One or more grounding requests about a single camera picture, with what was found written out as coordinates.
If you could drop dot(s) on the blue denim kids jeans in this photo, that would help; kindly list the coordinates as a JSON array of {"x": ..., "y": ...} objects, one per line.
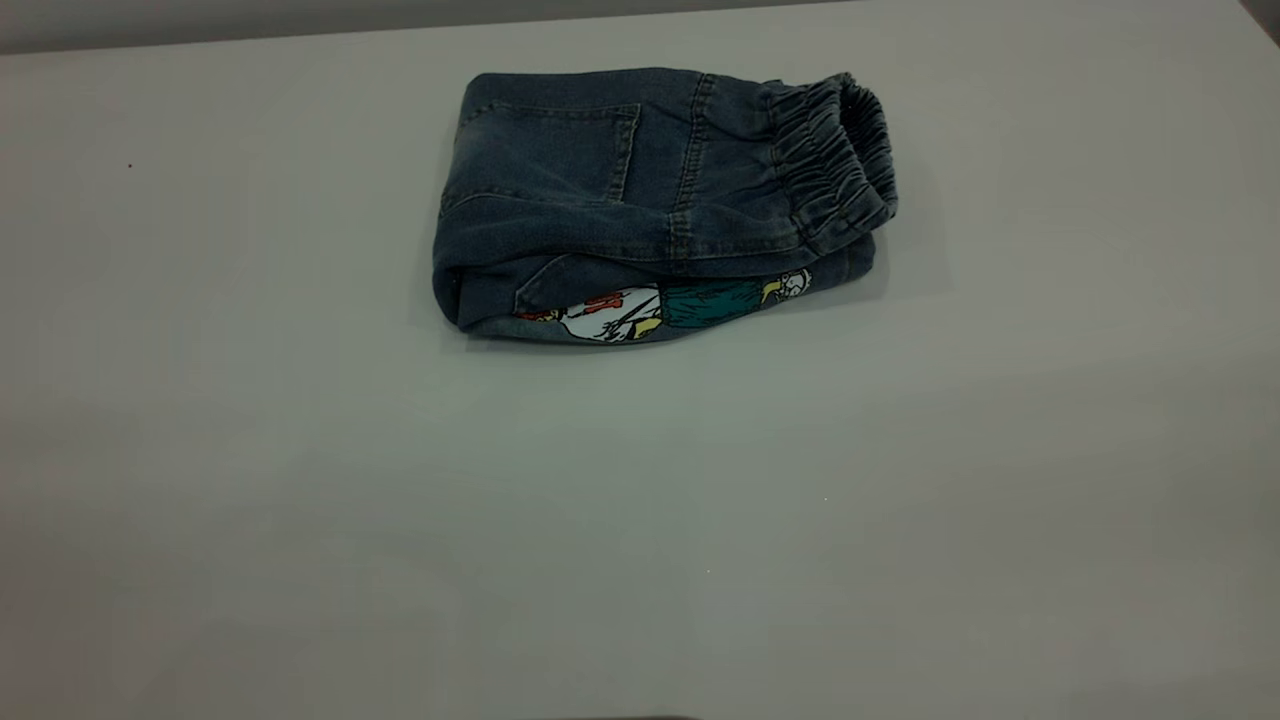
[{"x": 620, "y": 190}]

